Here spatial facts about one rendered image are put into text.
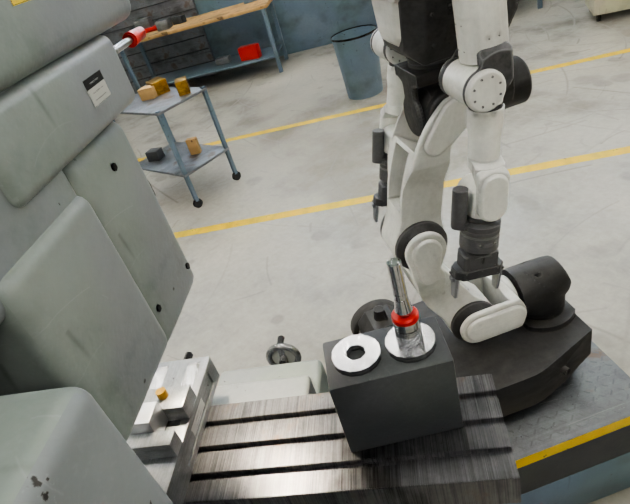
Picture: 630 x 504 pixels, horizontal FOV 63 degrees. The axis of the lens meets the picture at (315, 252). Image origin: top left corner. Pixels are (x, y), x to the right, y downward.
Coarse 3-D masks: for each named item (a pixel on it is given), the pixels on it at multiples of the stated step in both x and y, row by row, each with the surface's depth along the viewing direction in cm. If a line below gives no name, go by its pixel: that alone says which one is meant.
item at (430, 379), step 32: (352, 352) 94; (384, 352) 92; (416, 352) 89; (448, 352) 89; (352, 384) 89; (384, 384) 89; (416, 384) 90; (448, 384) 90; (352, 416) 93; (384, 416) 94; (416, 416) 94; (448, 416) 95; (352, 448) 98
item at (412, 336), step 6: (414, 324) 87; (420, 324) 89; (396, 330) 89; (402, 330) 88; (408, 330) 87; (414, 330) 88; (420, 330) 89; (396, 336) 90; (402, 336) 89; (408, 336) 88; (414, 336) 88; (420, 336) 90; (402, 342) 90; (408, 342) 89; (414, 342) 89; (420, 342) 90; (408, 348) 90
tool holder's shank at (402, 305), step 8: (392, 264) 82; (400, 264) 82; (392, 272) 82; (400, 272) 82; (392, 280) 83; (400, 280) 83; (392, 288) 85; (400, 288) 84; (400, 296) 85; (400, 304) 86; (408, 304) 86; (400, 312) 86; (408, 312) 86
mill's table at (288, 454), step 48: (480, 384) 104; (240, 432) 110; (288, 432) 107; (336, 432) 104; (480, 432) 96; (192, 480) 105; (240, 480) 100; (288, 480) 98; (336, 480) 95; (384, 480) 93; (432, 480) 91; (480, 480) 89
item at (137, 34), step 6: (132, 30) 82; (138, 30) 83; (144, 30) 85; (126, 36) 81; (132, 36) 81; (138, 36) 82; (144, 36) 85; (120, 42) 78; (126, 42) 79; (132, 42) 81; (138, 42) 82; (120, 48) 77
